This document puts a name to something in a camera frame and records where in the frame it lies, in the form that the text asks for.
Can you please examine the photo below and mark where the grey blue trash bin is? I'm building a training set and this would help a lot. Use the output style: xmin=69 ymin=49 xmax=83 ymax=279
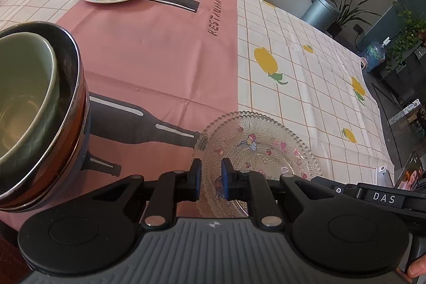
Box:
xmin=301 ymin=0 xmax=340 ymax=32

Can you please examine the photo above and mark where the hanging green vine plant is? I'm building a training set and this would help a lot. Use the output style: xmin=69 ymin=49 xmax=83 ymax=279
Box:
xmin=386 ymin=0 xmax=425 ymax=71

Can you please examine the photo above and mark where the person's right hand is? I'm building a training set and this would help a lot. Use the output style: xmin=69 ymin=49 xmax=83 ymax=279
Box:
xmin=407 ymin=254 xmax=426 ymax=278

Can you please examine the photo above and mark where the smartphone with video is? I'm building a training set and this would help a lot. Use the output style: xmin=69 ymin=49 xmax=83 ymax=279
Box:
xmin=394 ymin=151 xmax=424 ymax=191

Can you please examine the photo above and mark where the potted floor plant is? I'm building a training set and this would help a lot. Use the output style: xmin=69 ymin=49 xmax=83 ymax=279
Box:
xmin=327 ymin=0 xmax=380 ymax=38

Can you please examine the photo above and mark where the checked lemon tablecloth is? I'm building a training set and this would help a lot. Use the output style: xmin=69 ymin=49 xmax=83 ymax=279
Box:
xmin=1 ymin=0 xmax=393 ymax=212

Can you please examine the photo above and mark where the clear glass patterned plate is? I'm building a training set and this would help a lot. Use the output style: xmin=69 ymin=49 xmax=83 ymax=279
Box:
xmin=199 ymin=110 xmax=323 ymax=187

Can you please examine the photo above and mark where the green ceramic bowl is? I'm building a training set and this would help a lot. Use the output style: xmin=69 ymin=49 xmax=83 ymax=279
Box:
xmin=1 ymin=32 xmax=59 ymax=175

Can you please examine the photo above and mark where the blue water bottle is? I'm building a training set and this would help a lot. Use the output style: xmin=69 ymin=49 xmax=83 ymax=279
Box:
xmin=361 ymin=37 xmax=391 ymax=73

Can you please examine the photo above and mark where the orange steel bowl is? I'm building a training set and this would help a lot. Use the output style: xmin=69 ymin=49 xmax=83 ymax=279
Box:
xmin=1 ymin=22 xmax=90 ymax=213

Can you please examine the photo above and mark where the pink small heater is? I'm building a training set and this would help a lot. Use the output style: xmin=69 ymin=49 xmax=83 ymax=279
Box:
xmin=360 ymin=57 xmax=367 ymax=70

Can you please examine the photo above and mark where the blue steel bowl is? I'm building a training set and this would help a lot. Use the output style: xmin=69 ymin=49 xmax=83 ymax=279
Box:
xmin=1 ymin=97 xmax=91 ymax=213

